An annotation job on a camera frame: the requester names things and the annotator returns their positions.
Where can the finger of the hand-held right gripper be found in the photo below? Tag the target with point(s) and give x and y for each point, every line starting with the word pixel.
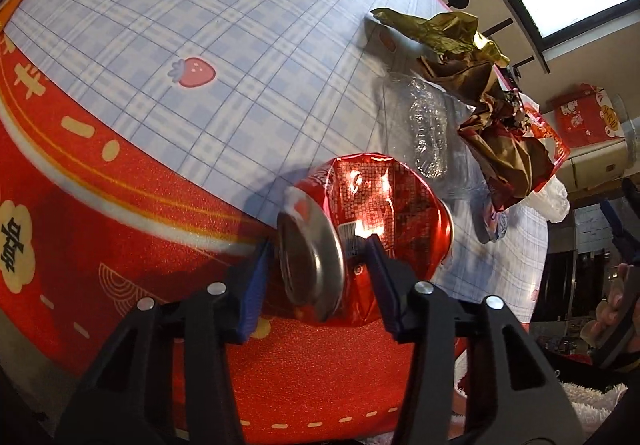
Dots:
pixel 616 230

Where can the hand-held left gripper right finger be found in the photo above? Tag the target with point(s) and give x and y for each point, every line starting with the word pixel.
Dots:
pixel 385 285

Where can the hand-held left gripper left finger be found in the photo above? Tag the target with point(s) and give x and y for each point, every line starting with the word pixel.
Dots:
pixel 252 295

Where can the crushed red soda can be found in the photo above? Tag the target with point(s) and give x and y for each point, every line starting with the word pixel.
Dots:
pixel 390 205

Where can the person's right hand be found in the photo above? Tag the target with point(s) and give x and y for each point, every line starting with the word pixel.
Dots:
pixel 602 320

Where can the white plastic bag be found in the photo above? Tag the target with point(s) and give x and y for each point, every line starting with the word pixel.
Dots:
pixel 550 200

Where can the white fluffy cloth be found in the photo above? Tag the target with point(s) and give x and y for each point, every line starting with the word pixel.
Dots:
pixel 592 407

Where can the red printed box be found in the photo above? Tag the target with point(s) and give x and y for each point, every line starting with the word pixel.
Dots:
pixel 582 117

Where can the red snack packet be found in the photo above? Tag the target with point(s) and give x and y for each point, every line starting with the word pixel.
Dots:
pixel 545 135

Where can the small pale packet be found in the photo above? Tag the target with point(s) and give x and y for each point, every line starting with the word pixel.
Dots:
pixel 496 225

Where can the crumpled brown wrapper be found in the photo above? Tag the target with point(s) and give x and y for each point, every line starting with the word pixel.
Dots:
pixel 510 150

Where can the crushed clear plastic bottle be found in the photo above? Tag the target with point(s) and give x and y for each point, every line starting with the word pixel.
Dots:
pixel 430 125

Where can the crumpled gold foil wrapper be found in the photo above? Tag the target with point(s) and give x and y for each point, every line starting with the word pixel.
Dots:
pixel 440 30

